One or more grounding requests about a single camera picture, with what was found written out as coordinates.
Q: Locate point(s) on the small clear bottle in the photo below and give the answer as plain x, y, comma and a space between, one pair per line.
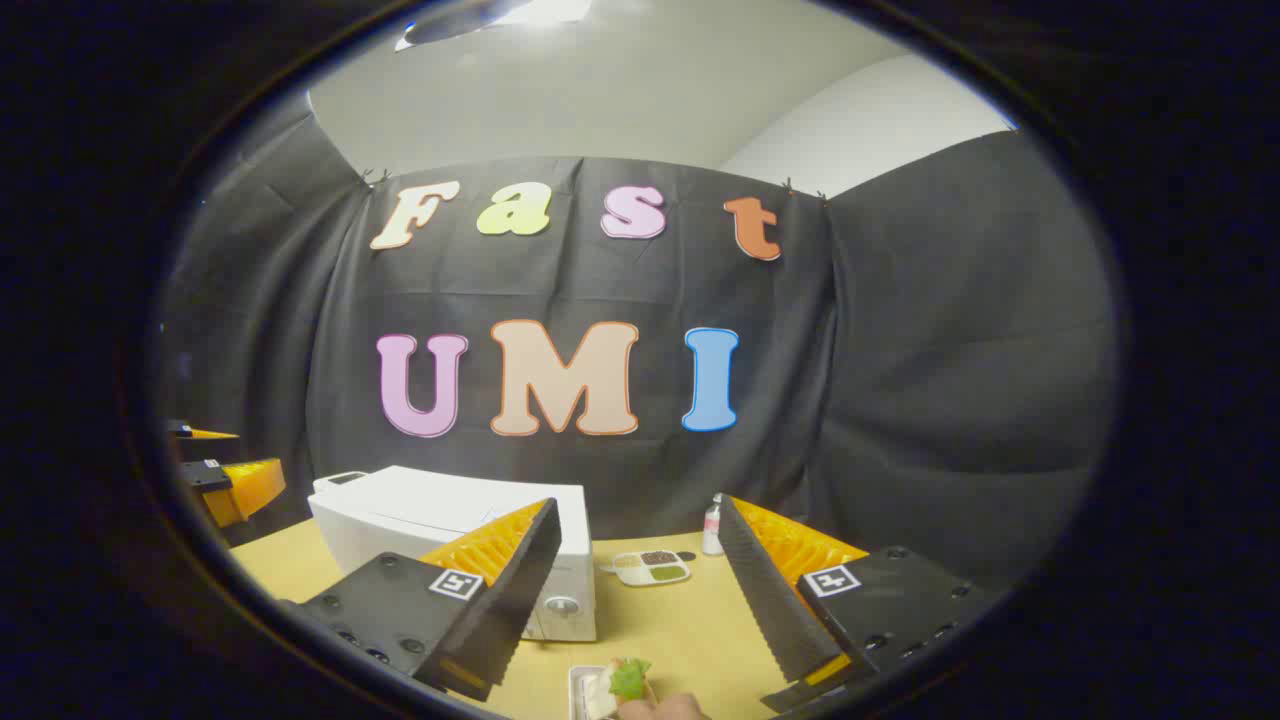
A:
712, 528

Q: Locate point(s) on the white divided condiment dish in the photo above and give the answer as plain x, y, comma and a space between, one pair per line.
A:
652, 568

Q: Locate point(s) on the lettuce sandwich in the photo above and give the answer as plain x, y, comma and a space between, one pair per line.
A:
628, 680

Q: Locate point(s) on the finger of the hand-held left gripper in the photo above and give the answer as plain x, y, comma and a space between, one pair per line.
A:
205, 433
245, 488

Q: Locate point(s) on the white rectangular food tray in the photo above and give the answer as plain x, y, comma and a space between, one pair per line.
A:
582, 690

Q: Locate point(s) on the white microwave oven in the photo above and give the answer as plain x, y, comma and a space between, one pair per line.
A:
430, 510

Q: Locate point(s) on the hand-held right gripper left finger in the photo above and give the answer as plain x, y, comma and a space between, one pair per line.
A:
520, 590

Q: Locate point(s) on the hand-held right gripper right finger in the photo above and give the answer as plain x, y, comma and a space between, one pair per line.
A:
765, 590

